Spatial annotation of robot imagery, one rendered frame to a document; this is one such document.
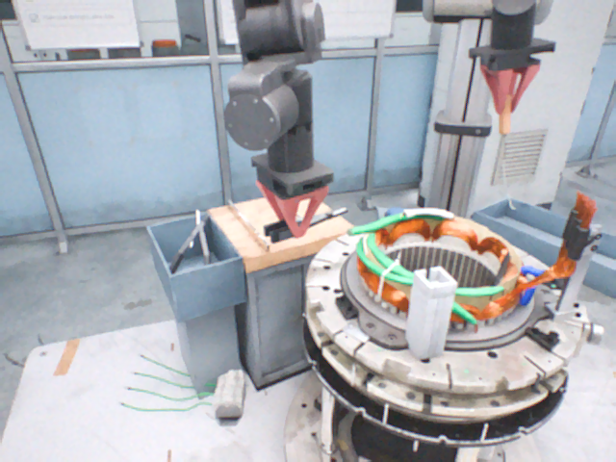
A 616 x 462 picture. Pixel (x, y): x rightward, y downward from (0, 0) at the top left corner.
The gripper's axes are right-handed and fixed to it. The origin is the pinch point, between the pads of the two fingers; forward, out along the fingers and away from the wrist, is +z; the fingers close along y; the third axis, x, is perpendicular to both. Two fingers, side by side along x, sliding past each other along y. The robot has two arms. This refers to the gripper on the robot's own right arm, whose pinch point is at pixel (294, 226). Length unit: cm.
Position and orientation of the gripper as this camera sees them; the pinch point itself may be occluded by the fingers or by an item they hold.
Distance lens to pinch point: 59.0
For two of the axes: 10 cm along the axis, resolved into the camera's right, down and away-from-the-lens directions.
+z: 0.3, 8.5, 5.2
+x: 8.5, -2.9, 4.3
